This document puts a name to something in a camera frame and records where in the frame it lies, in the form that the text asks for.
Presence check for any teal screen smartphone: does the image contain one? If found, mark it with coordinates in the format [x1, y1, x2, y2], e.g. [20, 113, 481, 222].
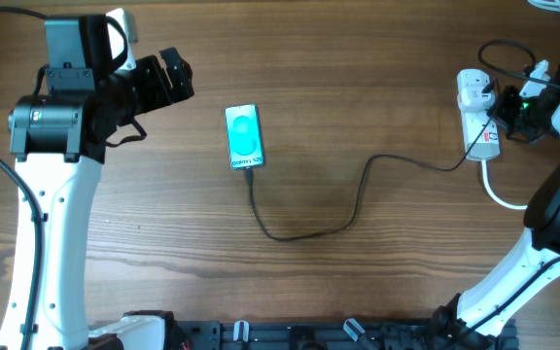
[225, 104, 264, 170]

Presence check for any black charging cable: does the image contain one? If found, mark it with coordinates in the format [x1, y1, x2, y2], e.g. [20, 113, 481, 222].
[244, 77, 503, 243]

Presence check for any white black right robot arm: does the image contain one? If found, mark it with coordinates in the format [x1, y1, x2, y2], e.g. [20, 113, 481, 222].
[426, 63, 560, 349]

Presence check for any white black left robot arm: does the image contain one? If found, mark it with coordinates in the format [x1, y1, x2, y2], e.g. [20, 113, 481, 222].
[0, 9, 193, 349]

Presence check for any white charger adapter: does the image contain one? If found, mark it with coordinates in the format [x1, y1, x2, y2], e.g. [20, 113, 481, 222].
[457, 87, 496, 113]

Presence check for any white power strip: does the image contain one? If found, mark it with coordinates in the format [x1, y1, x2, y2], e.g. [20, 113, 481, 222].
[457, 69, 500, 161]

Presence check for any white power strip cord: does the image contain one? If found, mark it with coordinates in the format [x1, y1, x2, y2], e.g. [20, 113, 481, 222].
[480, 0, 560, 211]

